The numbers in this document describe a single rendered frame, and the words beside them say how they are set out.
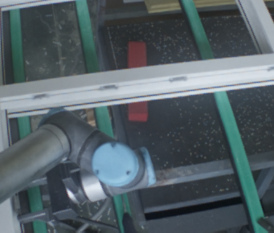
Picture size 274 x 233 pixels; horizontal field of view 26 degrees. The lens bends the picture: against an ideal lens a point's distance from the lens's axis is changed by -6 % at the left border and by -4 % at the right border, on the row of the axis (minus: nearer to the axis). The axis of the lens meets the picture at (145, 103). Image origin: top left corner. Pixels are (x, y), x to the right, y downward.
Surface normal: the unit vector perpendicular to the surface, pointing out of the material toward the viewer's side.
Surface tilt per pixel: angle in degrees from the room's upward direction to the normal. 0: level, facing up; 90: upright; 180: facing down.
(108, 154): 28
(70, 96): 90
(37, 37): 0
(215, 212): 0
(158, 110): 0
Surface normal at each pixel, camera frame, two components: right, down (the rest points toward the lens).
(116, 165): -0.11, -0.16
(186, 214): 0.07, -0.57
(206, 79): 0.21, 0.81
